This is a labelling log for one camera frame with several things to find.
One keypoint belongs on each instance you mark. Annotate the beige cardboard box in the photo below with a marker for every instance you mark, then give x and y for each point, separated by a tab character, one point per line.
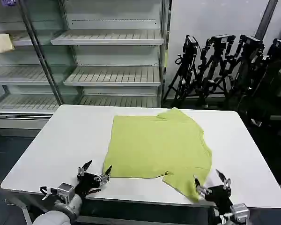
1	43

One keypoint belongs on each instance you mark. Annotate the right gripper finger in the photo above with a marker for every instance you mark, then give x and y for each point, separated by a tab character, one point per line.
199	186
224	179

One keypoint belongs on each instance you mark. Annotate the glass-fronted grey display shelf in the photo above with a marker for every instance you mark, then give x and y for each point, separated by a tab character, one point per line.
18	75

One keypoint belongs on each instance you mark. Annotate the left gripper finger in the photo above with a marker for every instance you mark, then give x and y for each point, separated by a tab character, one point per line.
105	176
84	167

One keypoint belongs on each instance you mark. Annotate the yellow-green shirt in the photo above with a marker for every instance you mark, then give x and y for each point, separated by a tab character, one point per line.
154	145

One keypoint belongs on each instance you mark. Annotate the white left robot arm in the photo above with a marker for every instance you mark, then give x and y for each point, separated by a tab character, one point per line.
53	215

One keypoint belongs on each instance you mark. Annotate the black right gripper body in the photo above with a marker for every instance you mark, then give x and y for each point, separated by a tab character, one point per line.
220	195

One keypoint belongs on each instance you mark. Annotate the purple package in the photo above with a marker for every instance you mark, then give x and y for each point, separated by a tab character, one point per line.
9	2

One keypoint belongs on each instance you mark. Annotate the open grey display shelf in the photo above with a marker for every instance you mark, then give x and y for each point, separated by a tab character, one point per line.
112	39

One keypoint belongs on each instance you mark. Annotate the grey slanted metal bar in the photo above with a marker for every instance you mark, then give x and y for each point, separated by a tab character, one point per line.
268	16

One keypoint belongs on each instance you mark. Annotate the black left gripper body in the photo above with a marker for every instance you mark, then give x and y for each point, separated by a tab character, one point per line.
86	182

